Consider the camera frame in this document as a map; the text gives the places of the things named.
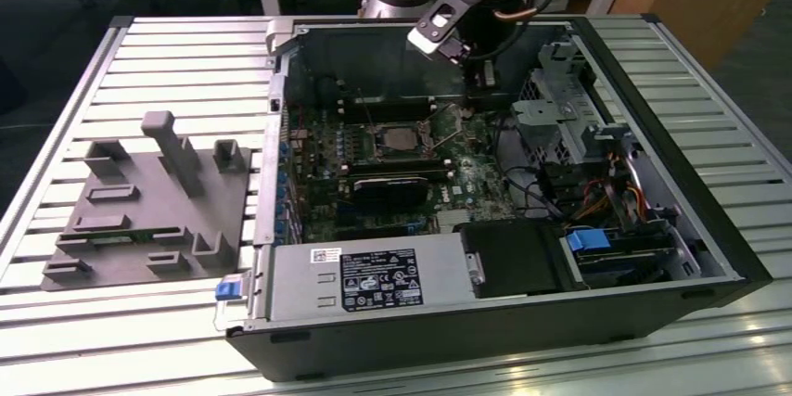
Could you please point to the metal drive cage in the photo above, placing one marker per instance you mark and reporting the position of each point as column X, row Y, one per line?
column 544, row 113

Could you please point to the green motherboard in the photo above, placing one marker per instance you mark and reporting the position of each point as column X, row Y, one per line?
column 483, row 169

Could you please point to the black graphics card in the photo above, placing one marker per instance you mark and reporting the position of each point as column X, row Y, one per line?
column 390, row 196

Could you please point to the silver chipset heat sink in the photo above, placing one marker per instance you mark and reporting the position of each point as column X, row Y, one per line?
column 452, row 220

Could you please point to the hard disk in blue carrier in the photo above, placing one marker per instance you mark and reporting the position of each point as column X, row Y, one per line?
column 588, row 240

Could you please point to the black plastic shroud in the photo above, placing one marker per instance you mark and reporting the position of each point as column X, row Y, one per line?
column 514, row 257

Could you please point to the silver power supply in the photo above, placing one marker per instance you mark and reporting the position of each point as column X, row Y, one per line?
column 298, row 284

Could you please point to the grey parts rack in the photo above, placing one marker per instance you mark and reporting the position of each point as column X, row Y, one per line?
column 155, row 210

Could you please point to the black PC case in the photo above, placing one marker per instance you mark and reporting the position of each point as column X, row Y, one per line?
column 495, row 345

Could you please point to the blue case latch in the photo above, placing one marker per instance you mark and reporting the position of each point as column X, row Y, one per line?
column 228, row 289

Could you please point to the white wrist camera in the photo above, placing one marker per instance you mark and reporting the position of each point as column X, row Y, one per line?
column 427, row 43

